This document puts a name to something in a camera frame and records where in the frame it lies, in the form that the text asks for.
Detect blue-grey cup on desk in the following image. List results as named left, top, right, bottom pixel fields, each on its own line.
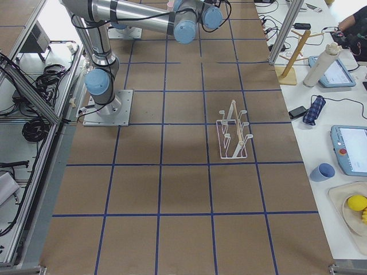
left=310, top=163, right=335, bottom=182

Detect yellow toy lemon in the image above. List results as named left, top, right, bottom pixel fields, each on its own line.
left=347, top=194, right=367, bottom=211

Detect folded plaid umbrella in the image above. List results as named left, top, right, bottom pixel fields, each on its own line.
left=303, top=96, right=326, bottom=126

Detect blue teach pendant near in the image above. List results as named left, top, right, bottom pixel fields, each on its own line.
left=330, top=125, right=366, bottom=176

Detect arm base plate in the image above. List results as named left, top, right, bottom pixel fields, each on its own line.
left=83, top=90, right=134, bottom=127

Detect aluminium frame post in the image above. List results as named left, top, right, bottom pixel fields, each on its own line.
left=268, top=0, right=304, bottom=65

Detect white wire cup rack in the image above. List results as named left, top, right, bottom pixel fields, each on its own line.
left=216, top=100, right=253, bottom=160

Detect black phone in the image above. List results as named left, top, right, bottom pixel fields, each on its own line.
left=288, top=106, right=308, bottom=120

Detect beige tray with bowl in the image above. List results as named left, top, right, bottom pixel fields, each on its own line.
left=328, top=182, right=366, bottom=255

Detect wooden mug tree stand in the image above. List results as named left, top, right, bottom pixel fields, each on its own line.
left=275, top=30, right=323, bottom=85

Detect coiled black cables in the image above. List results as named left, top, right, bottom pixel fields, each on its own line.
left=22, top=116, right=52, bottom=143

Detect blue teach pendant far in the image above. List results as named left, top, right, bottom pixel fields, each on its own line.
left=318, top=59, right=356, bottom=88

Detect blue teach pendant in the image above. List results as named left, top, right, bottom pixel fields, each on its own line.
left=330, top=125, right=366, bottom=176
left=318, top=59, right=356, bottom=88

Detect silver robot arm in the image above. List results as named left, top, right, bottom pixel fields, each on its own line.
left=62, top=1, right=223, bottom=115

